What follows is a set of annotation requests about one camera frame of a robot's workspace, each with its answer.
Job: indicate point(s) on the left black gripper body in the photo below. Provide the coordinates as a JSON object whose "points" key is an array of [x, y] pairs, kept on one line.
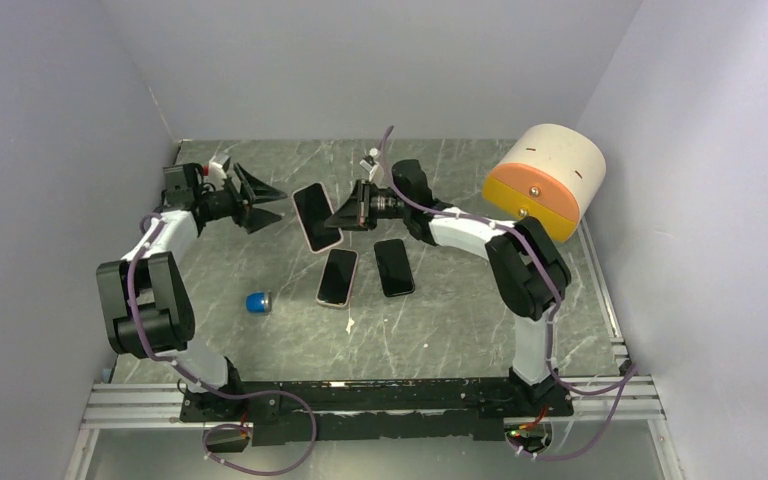
{"points": [[223, 203]]}

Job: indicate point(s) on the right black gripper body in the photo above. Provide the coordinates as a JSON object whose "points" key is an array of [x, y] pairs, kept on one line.
{"points": [[387, 205]]}

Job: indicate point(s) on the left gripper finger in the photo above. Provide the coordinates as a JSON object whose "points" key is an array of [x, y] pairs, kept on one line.
{"points": [[255, 191], [255, 219]]}

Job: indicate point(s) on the pink phone case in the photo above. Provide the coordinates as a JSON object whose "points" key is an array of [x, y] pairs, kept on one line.
{"points": [[308, 238]]}

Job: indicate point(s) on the black phone case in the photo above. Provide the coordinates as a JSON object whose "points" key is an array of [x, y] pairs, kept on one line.
{"points": [[394, 268]]}

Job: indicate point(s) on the black smartphone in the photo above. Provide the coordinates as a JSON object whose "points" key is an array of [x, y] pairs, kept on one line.
{"points": [[338, 277]]}

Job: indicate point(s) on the beige phone case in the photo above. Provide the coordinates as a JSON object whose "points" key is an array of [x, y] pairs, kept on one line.
{"points": [[321, 291]]}

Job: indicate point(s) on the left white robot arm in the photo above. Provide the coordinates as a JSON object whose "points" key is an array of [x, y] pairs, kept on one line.
{"points": [[146, 309]]}

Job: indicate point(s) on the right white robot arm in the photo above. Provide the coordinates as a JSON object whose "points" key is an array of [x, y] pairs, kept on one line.
{"points": [[529, 272]]}

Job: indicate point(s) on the blue grey small cylinder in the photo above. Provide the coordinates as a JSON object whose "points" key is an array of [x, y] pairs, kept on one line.
{"points": [[259, 303]]}

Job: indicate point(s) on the round drawer cabinet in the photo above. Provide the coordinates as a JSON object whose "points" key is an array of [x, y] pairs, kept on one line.
{"points": [[551, 173]]}

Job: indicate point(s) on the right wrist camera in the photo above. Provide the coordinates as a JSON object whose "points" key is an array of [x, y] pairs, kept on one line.
{"points": [[370, 163]]}

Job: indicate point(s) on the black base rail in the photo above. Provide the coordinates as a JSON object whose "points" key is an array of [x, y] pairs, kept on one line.
{"points": [[481, 408]]}

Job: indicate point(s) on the aluminium frame rail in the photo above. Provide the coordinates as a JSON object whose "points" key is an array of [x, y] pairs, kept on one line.
{"points": [[625, 396]]}

